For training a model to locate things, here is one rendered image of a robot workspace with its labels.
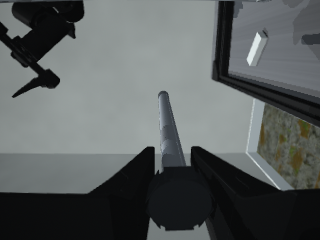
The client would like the small white rectangular block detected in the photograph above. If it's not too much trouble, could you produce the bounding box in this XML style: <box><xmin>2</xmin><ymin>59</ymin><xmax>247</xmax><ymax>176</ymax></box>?
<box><xmin>247</xmin><ymin>32</ymin><xmax>268</xmax><ymax>66</ymax></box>

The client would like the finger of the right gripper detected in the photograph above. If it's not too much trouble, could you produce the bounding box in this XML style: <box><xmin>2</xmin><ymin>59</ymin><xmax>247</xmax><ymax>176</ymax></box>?
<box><xmin>12</xmin><ymin>77</ymin><xmax>49</xmax><ymax>98</ymax></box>

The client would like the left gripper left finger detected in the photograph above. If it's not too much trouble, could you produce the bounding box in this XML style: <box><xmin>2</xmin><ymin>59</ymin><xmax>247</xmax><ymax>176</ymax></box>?
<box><xmin>0</xmin><ymin>146</ymin><xmax>155</xmax><ymax>240</ymax></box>

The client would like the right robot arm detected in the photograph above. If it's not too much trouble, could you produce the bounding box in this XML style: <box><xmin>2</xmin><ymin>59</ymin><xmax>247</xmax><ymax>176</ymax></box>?
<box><xmin>12</xmin><ymin>0</ymin><xmax>84</xmax><ymax>45</ymax></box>

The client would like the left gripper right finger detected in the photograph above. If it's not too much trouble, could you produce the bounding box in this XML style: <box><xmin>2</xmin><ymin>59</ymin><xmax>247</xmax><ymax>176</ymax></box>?
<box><xmin>190</xmin><ymin>146</ymin><xmax>320</xmax><ymax>240</ymax></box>

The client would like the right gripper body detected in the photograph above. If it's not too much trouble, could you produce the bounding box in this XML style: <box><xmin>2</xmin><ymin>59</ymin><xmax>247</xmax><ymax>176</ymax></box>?
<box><xmin>0</xmin><ymin>22</ymin><xmax>60</xmax><ymax>89</ymax></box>

